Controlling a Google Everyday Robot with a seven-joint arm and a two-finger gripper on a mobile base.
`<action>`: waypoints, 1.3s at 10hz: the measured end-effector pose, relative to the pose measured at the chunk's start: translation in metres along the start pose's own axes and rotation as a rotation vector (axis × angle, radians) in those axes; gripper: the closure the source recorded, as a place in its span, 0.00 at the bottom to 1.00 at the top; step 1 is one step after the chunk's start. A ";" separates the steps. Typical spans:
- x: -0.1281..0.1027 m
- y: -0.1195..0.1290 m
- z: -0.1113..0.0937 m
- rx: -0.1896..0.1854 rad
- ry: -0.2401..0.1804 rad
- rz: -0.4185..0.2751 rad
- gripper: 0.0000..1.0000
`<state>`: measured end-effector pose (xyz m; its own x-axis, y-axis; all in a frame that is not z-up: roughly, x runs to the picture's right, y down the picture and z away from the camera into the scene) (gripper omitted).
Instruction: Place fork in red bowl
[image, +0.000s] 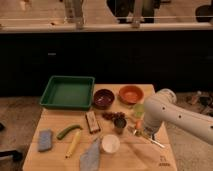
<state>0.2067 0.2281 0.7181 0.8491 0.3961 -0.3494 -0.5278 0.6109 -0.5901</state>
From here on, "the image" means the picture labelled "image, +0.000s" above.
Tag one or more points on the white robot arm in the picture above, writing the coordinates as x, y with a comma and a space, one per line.
161, 107

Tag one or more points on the dark maroon bowl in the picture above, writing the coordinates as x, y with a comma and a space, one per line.
103, 98

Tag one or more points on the red orange bowl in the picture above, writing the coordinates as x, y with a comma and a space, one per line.
130, 94

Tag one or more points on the bunch of purple grapes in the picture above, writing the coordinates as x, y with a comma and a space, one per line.
112, 115

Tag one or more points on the brown chocolate bar box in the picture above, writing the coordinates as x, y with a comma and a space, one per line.
92, 122

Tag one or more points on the light green cup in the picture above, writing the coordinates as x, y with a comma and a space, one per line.
138, 110

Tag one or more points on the small metal cup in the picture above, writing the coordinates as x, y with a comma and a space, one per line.
119, 125

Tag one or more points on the green plastic tray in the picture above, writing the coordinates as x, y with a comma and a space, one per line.
68, 93

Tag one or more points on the orange fruit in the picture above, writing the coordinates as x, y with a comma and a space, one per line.
138, 125

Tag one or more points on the green cucumber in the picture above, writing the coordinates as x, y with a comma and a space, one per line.
65, 131

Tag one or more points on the grey blue cloth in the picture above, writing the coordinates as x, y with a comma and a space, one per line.
90, 159

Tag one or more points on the blue sponge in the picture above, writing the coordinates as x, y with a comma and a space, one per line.
45, 140

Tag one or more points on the silver spoon black handle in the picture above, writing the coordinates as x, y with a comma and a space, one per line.
139, 134

